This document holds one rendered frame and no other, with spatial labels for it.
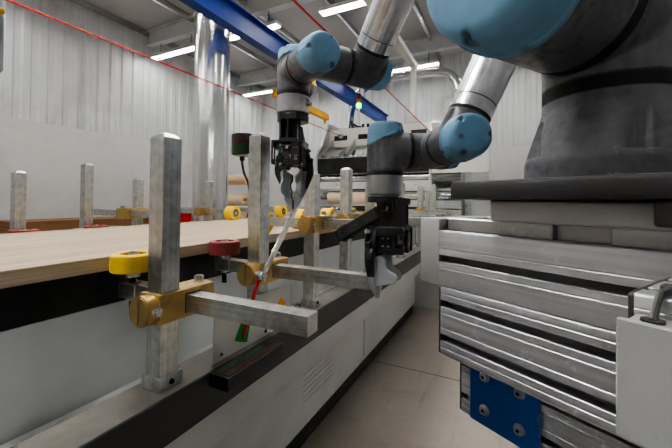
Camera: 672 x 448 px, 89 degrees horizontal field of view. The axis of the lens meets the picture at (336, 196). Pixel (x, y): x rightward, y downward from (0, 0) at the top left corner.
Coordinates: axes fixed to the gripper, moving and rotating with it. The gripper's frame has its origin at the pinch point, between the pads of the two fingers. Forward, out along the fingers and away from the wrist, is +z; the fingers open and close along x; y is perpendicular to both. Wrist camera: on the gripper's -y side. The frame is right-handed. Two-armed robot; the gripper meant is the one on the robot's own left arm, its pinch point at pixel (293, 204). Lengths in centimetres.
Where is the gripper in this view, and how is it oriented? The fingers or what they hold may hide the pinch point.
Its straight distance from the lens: 80.5
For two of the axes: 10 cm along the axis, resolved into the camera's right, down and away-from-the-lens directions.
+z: -0.1, 10.0, -0.2
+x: 9.9, 0.1, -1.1
